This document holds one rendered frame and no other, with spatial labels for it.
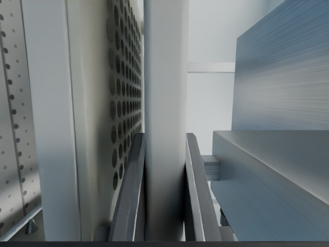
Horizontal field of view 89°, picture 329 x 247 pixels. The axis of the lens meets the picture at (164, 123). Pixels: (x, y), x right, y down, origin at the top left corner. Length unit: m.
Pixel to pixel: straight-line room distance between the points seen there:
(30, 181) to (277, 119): 0.48
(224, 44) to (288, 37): 3.17
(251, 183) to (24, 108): 0.22
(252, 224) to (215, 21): 3.63
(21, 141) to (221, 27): 3.65
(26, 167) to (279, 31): 0.54
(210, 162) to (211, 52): 3.35
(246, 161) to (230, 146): 0.04
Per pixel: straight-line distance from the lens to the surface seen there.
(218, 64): 1.17
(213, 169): 0.26
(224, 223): 0.28
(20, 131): 0.20
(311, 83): 0.43
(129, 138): 0.19
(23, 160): 0.20
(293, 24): 0.50
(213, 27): 3.68
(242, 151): 0.19
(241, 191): 0.21
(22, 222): 0.23
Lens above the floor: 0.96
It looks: 1 degrees up
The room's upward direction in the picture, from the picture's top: 90 degrees clockwise
